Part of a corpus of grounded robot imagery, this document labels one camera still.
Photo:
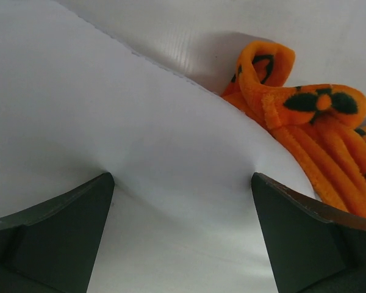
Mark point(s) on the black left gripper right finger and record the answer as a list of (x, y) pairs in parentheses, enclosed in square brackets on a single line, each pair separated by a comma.
[(312, 246)]

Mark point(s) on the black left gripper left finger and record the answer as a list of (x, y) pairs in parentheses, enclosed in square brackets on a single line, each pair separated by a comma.
[(52, 246)]

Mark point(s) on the orange black patterned pillowcase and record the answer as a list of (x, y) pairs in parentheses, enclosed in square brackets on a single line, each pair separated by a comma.
[(319, 125)]

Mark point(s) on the white pillow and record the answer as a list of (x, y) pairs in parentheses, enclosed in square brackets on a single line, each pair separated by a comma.
[(75, 103)]

